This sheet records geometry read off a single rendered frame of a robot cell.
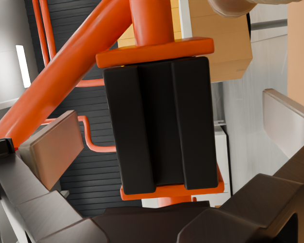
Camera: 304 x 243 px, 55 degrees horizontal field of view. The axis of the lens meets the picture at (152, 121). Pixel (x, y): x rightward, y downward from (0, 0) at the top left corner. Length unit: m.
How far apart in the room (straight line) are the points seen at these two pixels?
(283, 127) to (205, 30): 1.80
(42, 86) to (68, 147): 0.04
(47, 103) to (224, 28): 1.82
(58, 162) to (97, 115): 11.03
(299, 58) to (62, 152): 0.28
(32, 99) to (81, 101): 11.06
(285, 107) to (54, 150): 0.13
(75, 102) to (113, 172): 3.06
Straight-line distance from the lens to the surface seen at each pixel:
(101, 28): 0.18
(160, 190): 0.17
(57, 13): 11.54
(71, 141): 0.20
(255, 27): 2.21
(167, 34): 0.16
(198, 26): 1.97
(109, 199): 12.21
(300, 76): 0.37
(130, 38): 7.47
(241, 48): 1.93
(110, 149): 7.74
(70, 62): 0.19
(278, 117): 0.18
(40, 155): 0.16
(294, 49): 0.39
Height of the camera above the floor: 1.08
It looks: 6 degrees up
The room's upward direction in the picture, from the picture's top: 96 degrees counter-clockwise
